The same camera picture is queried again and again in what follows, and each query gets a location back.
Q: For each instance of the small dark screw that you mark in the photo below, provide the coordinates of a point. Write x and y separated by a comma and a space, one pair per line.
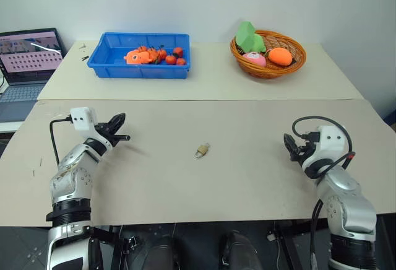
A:
85, 57

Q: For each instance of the orange plush fish toy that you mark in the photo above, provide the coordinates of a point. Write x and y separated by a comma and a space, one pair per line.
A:
136, 58

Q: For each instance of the grey laptop computer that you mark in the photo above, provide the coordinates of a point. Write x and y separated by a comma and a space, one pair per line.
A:
28, 56

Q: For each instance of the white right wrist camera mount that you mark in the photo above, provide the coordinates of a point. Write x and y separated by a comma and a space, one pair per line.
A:
332, 141

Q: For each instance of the dark rounded shape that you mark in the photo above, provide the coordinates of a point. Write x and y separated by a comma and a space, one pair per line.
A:
239, 251
154, 254

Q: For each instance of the small orange tangerine toy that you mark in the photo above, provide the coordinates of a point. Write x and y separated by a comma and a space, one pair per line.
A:
162, 54
153, 54
181, 61
178, 51
170, 59

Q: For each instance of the green plush vegetable toy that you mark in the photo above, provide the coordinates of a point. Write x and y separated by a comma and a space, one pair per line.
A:
246, 36

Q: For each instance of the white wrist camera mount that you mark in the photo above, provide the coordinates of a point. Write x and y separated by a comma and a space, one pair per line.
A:
332, 141
82, 118

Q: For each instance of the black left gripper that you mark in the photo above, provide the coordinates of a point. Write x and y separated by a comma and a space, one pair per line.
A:
108, 133

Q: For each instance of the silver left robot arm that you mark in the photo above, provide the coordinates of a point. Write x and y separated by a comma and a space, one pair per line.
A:
71, 183

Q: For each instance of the small brass padlock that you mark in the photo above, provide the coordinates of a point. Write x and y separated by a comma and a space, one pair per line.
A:
202, 150

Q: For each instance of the pink plush toy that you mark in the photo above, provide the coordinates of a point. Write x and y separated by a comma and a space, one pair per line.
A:
254, 59

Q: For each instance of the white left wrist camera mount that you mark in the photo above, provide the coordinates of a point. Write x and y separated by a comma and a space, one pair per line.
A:
82, 118

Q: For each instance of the orange wicker basket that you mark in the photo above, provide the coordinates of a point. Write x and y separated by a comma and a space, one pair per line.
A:
269, 71

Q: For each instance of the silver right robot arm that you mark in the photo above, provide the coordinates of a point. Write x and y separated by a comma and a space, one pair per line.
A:
349, 208

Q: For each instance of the orange plush fruit toy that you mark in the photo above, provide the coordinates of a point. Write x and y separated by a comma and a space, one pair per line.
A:
280, 56

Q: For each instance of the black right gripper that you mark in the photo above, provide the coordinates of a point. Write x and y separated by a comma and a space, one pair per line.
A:
307, 146

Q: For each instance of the blue plastic bin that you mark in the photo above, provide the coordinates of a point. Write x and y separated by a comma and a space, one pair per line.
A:
105, 65

